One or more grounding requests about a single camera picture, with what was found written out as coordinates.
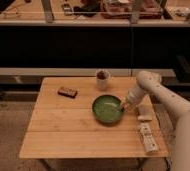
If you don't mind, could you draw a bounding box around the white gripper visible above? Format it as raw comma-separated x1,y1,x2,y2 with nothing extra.
120,85,146,110

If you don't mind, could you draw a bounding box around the green ceramic bowl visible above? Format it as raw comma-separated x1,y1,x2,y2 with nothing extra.
92,95,124,124

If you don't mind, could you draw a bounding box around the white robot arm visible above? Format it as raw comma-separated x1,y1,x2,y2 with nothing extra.
122,70,190,171

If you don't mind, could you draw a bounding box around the small white block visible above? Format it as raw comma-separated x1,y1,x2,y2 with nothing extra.
137,115,152,122

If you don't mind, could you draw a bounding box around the white cup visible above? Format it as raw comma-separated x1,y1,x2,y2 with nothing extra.
95,69,110,90

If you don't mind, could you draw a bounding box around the brown rectangular block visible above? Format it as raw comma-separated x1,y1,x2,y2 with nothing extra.
58,87,77,98

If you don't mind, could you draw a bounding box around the wooden table board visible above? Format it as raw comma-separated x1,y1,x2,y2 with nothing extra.
19,76,169,160

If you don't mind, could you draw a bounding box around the tray with items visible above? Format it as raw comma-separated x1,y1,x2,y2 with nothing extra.
101,0,163,19

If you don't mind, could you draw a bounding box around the black device on shelf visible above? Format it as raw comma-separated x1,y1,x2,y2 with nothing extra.
61,3,73,16

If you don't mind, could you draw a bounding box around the metal shelf rack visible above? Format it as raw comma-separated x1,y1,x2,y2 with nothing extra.
0,0,190,28

